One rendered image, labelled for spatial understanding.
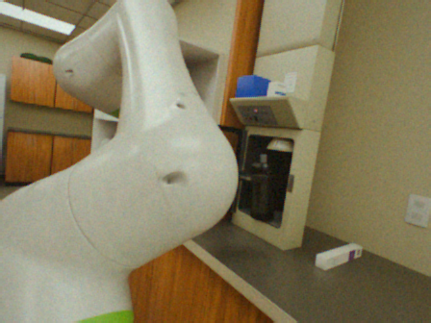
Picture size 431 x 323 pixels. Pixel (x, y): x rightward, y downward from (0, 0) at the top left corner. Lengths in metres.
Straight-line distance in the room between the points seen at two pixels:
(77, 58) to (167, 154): 0.43
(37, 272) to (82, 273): 0.04
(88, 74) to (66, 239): 0.40
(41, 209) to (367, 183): 1.29
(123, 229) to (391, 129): 1.26
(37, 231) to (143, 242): 0.10
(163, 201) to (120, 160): 0.05
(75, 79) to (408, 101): 1.21
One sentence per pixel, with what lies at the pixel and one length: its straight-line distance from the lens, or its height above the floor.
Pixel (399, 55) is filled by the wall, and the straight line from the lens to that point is 1.46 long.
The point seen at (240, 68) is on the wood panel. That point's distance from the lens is 1.33.
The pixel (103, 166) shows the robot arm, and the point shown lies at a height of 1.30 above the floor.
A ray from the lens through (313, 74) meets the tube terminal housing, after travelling 1.09.
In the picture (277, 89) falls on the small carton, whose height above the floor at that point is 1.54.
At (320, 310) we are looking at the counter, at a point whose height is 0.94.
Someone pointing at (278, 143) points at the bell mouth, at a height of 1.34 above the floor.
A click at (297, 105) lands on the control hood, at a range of 1.02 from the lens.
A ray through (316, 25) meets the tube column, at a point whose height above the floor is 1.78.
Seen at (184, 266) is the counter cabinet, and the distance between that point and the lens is 1.19.
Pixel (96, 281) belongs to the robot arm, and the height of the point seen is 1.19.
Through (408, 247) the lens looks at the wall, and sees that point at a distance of 1.38.
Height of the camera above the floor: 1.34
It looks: 5 degrees down
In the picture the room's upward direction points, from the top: 8 degrees clockwise
